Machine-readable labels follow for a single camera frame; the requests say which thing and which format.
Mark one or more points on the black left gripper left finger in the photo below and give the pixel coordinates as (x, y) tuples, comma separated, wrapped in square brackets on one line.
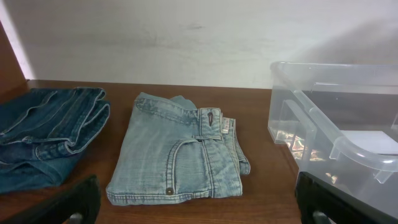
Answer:
[(78, 204)]

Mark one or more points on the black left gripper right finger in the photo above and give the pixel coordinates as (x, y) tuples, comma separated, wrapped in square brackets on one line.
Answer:
[(320, 202)]

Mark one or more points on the light blue jeans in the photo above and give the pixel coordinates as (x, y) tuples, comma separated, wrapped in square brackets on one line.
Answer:
[(174, 152)]

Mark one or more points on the clear plastic storage bin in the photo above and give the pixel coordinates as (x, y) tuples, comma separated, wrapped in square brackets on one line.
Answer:
[(339, 123)]

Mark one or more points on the dark blue folded jeans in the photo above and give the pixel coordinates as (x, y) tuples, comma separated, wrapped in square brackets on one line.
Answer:
[(45, 132)]

